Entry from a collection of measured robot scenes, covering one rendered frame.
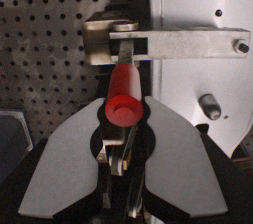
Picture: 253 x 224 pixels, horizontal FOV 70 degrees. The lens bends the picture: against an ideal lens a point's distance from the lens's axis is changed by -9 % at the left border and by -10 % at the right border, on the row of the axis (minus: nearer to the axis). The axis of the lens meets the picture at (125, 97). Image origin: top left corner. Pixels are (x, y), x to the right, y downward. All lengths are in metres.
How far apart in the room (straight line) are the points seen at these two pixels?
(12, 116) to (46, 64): 0.26
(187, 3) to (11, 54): 0.59
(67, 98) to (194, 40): 0.56
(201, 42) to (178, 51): 0.03
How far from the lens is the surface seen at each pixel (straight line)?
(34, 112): 0.82
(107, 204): 0.37
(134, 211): 0.43
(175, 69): 0.33
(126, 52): 0.19
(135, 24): 0.23
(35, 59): 0.71
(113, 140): 0.32
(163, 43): 0.24
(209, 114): 0.34
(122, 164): 0.31
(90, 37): 0.26
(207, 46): 0.26
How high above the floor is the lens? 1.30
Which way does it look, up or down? 60 degrees down
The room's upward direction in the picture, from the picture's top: 178 degrees counter-clockwise
